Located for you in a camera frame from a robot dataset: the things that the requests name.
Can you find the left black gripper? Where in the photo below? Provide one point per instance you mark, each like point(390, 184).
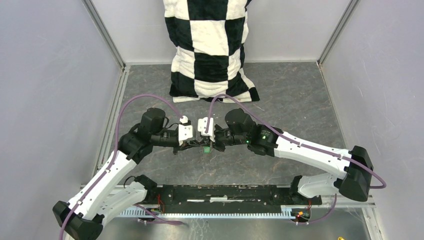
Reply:
point(188, 144)

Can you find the black white checkered blanket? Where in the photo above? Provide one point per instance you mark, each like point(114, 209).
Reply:
point(209, 37)

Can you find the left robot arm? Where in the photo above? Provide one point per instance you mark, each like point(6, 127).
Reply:
point(85, 215)

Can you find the grey slotted cable duct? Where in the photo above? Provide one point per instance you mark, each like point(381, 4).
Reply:
point(136, 212)

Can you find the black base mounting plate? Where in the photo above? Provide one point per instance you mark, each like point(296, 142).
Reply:
point(225, 199)

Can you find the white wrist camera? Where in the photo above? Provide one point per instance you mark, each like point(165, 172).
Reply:
point(185, 130)
point(206, 128)

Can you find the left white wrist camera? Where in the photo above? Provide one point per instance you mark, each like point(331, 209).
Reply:
point(185, 130)

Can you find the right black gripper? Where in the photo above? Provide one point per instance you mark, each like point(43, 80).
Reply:
point(215, 145)

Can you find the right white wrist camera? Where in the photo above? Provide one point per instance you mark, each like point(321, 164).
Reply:
point(206, 128)

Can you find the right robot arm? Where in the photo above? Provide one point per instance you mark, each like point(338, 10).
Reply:
point(345, 172)

